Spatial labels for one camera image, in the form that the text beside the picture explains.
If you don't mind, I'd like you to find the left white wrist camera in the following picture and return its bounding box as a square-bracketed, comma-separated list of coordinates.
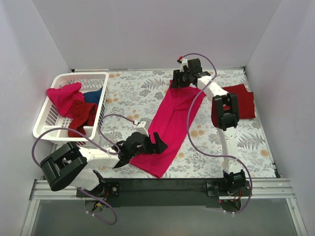
[135, 121, 150, 136]

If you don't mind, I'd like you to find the dark red crumpled t shirt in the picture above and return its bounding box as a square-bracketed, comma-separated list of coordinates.
[68, 100, 98, 135]

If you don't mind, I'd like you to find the bright pink t shirt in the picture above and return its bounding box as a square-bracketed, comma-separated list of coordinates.
[130, 87, 205, 178]

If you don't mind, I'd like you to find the pink t shirt in basket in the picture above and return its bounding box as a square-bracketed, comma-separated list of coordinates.
[46, 82, 84, 118]

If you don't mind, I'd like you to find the aluminium frame rail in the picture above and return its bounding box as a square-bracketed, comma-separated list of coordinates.
[30, 178, 295, 200]

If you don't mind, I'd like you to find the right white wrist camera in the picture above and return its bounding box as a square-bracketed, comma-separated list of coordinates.
[177, 56, 189, 72]

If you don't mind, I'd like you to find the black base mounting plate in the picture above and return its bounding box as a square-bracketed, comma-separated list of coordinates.
[76, 179, 253, 208]

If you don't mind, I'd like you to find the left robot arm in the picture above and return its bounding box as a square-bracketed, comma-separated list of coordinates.
[39, 132, 168, 197]

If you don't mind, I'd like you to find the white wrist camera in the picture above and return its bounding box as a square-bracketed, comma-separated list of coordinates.
[135, 121, 150, 136]
[177, 56, 189, 72]

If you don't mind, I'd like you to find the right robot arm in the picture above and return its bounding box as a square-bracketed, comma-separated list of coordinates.
[171, 57, 246, 196]

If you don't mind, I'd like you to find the blue t shirt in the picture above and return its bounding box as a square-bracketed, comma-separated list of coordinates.
[83, 87, 103, 104]

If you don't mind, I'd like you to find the white plastic laundry basket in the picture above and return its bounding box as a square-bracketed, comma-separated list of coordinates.
[32, 71, 109, 147]

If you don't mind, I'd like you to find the folded dark red t shirt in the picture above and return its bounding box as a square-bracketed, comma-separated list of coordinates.
[211, 84, 255, 131]

